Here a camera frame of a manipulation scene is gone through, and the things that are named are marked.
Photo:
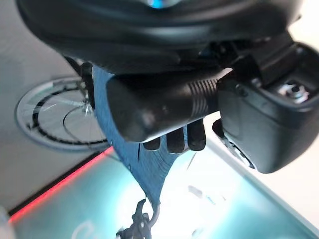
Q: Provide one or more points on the blue fabric wheelchair backrest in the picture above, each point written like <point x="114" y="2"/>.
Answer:
<point x="149" y="174"/>

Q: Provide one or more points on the black wheelchair back post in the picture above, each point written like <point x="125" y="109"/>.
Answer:
<point x="86" y="82"/>

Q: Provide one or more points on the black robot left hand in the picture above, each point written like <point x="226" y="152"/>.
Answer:
<point x="149" y="30"/>

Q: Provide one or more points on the black metal wheelchair bracket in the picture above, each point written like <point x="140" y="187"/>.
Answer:
<point x="139" y="224"/>

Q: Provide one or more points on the teal floor mat red edge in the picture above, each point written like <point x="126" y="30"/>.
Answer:
<point x="74" y="199"/>

